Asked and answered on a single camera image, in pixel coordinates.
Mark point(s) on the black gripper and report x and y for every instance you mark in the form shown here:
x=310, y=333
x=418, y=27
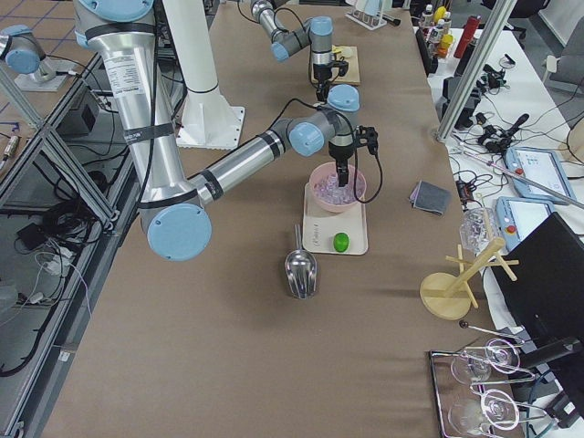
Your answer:
x=322, y=72
x=339, y=152

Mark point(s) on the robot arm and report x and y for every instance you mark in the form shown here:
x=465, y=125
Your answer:
x=315, y=32
x=135, y=43

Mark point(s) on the pink bowl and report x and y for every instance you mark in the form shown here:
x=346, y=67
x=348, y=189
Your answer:
x=327, y=168

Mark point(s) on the pile of ice cubes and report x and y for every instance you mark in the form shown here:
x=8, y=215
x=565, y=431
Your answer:
x=326, y=188

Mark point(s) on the metal ice scoop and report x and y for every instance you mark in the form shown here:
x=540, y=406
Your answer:
x=301, y=268

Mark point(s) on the wooden cutting board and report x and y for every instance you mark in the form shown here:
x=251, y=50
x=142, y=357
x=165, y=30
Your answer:
x=353, y=73

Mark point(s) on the cream plastic tray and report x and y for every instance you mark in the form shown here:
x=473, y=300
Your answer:
x=320, y=226

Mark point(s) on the green lime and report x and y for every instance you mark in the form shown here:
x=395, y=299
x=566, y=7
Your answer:
x=341, y=242

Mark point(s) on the white dish rack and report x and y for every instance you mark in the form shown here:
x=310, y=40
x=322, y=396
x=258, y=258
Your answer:
x=370, y=14

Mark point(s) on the grey folded cloth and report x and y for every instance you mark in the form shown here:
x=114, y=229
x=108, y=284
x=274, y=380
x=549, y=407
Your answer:
x=430, y=198

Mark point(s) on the clear plastic container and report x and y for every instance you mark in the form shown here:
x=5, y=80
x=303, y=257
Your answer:
x=478, y=228

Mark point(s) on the wooden mug tree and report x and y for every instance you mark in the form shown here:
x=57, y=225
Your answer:
x=450, y=297

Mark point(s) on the red bottle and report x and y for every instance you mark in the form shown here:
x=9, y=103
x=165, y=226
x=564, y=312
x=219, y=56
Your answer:
x=469, y=29

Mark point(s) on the blue teach pendant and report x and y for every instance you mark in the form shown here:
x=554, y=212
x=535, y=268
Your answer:
x=541, y=166
x=519, y=217

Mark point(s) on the wine glass rack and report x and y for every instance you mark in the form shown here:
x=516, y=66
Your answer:
x=472, y=394

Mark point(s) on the white camera pillar base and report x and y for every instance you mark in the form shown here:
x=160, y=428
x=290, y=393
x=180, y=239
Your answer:
x=208, y=120

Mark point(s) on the aluminium frame post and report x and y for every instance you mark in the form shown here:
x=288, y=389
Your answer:
x=493, y=27

